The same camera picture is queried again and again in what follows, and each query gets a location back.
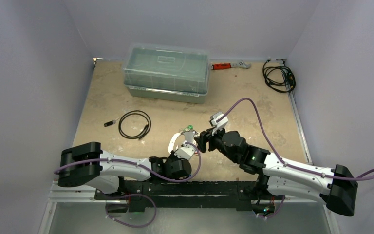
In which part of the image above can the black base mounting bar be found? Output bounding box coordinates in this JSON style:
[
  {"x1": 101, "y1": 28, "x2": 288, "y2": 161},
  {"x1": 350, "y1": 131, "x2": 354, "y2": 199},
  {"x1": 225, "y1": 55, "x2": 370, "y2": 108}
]
[{"x1": 94, "y1": 181, "x2": 275, "y2": 215}]

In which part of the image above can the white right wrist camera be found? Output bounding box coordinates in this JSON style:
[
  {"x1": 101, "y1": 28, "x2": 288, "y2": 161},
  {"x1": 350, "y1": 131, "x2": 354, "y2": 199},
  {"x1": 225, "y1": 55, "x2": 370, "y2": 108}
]
[{"x1": 209, "y1": 112, "x2": 228, "y2": 136}]

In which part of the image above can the black USB cable loop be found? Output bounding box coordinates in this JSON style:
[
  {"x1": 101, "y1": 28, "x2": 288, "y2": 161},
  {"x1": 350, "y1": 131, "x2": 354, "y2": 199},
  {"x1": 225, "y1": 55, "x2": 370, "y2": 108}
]
[{"x1": 118, "y1": 110, "x2": 152, "y2": 140}]

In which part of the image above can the green clear-lid storage box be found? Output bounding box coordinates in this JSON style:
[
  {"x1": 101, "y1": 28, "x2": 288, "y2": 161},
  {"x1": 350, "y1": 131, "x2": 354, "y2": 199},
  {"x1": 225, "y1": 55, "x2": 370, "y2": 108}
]
[{"x1": 122, "y1": 43, "x2": 210, "y2": 104}]

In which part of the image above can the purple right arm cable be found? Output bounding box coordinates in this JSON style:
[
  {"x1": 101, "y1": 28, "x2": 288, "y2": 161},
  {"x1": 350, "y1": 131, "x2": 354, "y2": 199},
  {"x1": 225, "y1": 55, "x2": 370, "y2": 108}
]
[{"x1": 217, "y1": 97, "x2": 374, "y2": 220}]

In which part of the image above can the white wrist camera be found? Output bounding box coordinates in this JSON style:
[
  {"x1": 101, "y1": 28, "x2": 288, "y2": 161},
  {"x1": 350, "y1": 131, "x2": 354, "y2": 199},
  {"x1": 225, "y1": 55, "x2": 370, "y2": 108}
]
[
  {"x1": 209, "y1": 112, "x2": 228, "y2": 136},
  {"x1": 168, "y1": 130, "x2": 198, "y2": 161}
]

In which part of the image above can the red handled adjustable wrench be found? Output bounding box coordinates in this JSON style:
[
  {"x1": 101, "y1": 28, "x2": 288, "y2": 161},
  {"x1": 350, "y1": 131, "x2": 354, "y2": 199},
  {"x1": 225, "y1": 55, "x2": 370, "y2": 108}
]
[{"x1": 211, "y1": 60, "x2": 251, "y2": 70}]

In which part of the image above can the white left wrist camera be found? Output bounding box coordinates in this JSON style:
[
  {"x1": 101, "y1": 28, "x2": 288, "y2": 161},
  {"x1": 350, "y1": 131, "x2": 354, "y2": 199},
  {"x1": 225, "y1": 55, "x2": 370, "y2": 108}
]
[{"x1": 168, "y1": 130, "x2": 198, "y2": 161}]

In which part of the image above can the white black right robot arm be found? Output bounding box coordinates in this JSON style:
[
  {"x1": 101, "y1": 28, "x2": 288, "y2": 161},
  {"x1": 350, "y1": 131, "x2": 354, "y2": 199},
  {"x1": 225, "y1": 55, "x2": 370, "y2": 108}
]
[{"x1": 194, "y1": 129, "x2": 358, "y2": 217}]

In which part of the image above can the metal keyring plate with keys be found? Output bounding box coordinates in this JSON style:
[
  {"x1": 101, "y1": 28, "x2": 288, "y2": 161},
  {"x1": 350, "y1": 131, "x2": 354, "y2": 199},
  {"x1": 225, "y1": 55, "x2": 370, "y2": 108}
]
[{"x1": 180, "y1": 125, "x2": 197, "y2": 145}]

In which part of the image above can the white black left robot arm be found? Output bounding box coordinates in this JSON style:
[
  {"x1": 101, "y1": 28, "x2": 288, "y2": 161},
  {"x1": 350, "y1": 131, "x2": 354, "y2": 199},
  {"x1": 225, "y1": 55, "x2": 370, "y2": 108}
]
[{"x1": 54, "y1": 142, "x2": 200, "y2": 199}]

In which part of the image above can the black coiled cable bundle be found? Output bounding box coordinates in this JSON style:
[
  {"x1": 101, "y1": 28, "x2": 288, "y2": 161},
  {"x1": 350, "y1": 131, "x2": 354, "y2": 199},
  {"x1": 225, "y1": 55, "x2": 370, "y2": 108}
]
[{"x1": 262, "y1": 59, "x2": 297, "y2": 94}]

